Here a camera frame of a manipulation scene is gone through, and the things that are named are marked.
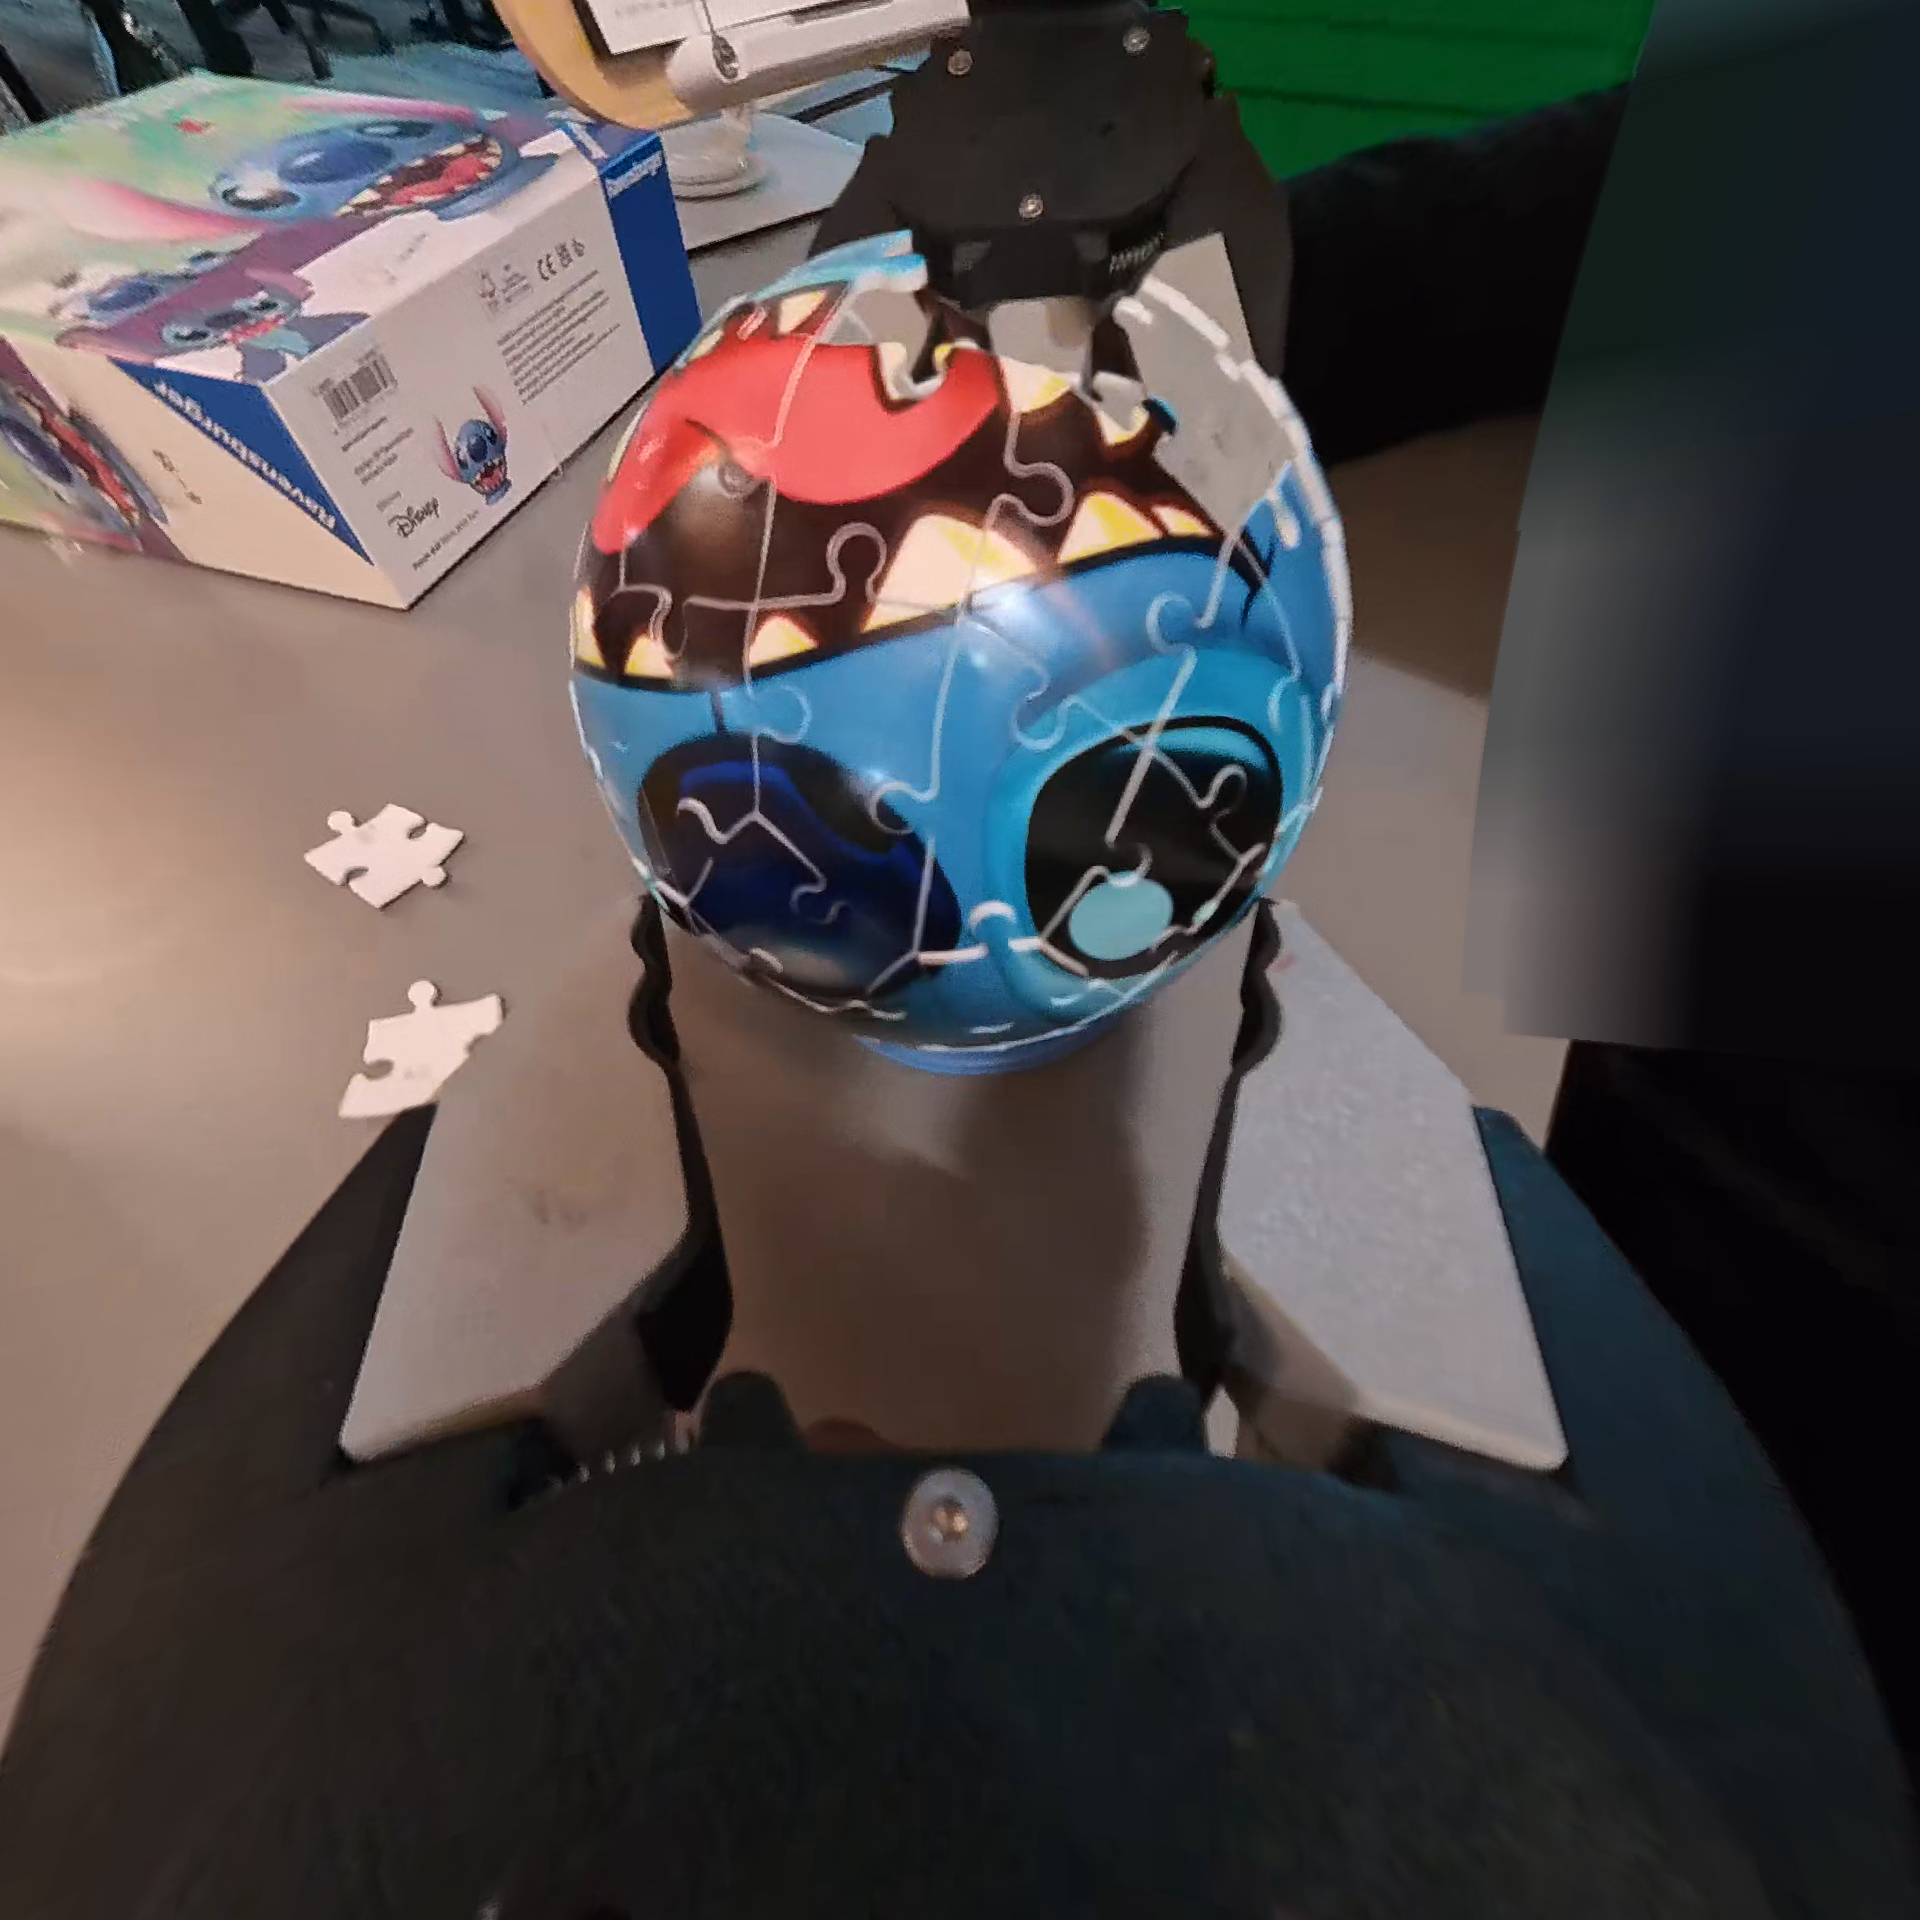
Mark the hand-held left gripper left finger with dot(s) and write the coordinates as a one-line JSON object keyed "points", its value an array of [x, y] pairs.
{"points": [[523, 1231]]}

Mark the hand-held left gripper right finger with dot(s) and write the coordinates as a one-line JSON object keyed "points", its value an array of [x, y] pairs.
{"points": [[1365, 1231]]}

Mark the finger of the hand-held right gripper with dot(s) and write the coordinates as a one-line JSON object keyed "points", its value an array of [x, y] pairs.
{"points": [[1200, 285], [891, 243]]}

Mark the blue puzzle ball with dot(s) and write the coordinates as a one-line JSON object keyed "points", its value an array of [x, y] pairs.
{"points": [[901, 676]]}

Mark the white puzzle piece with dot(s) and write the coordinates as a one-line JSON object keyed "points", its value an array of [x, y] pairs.
{"points": [[381, 856], [420, 1049]]}

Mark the cartoon print puzzle box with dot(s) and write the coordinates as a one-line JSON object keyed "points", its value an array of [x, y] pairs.
{"points": [[450, 375]]}

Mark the wooden document stand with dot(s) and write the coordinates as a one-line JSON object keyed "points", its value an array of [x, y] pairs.
{"points": [[721, 136]]}

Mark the green plastic bin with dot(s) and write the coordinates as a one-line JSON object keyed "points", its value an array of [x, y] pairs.
{"points": [[1425, 76]]}

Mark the printed instruction sheet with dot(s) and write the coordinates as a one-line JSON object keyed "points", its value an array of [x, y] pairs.
{"points": [[675, 19]]}

